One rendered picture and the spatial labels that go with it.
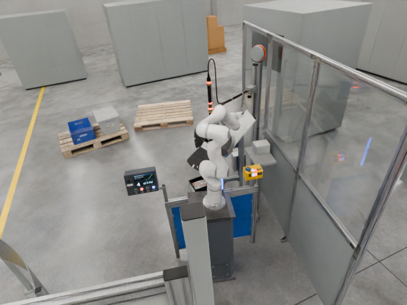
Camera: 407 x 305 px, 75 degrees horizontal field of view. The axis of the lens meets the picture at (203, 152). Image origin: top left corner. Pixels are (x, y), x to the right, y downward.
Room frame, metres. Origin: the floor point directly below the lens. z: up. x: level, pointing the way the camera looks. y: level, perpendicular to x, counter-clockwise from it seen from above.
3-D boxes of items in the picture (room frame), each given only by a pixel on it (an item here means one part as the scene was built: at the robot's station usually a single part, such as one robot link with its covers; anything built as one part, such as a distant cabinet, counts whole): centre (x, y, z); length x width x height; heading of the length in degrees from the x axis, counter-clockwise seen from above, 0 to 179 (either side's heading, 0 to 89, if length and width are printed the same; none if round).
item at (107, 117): (4.73, 1.83, 0.31); 0.60 x 0.42 x 0.33; 26
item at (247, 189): (1.84, -0.05, 0.82); 0.90 x 0.04 x 0.08; 98
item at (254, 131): (2.70, -0.63, 0.90); 0.08 x 0.06 x 1.80; 43
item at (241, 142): (2.39, -0.41, 0.58); 0.09 x 0.05 x 1.15; 8
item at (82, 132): (4.51, 2.28, 0.25); 0.60 x 0.41 x 0.22; 27
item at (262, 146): (2.47, -0.65, 0.92); 0.17 x 0.16 x 0.11; 98
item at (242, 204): (1.84, -0.05, 0.45); 0.82 x 0.02 x 0.66; 98
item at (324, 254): (2.30, -0.81, 0.50); 2.59 x 0.03 x 0.91; 8
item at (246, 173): (1.89, -0.44, 1.02); 0.16 x 0.10 x 0.11; 98
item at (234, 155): (2.48, -0.40, 0.73); 0.15 x 0.09 x 0.22; 98
